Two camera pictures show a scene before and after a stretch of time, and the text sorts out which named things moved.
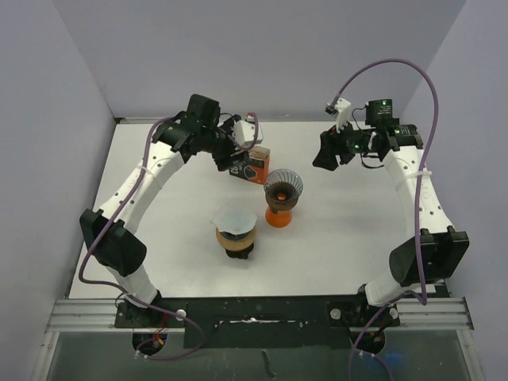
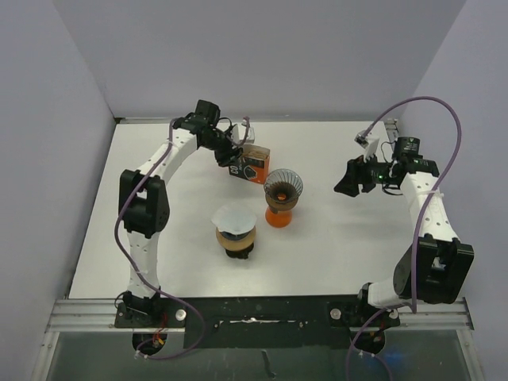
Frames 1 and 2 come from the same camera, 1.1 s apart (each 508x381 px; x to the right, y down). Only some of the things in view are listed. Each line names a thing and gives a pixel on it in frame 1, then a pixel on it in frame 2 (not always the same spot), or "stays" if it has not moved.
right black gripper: [331, 145] to [356, 174]
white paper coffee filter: [236, 217] stays
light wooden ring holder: [236, 244] stays
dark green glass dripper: [242, 254] stays
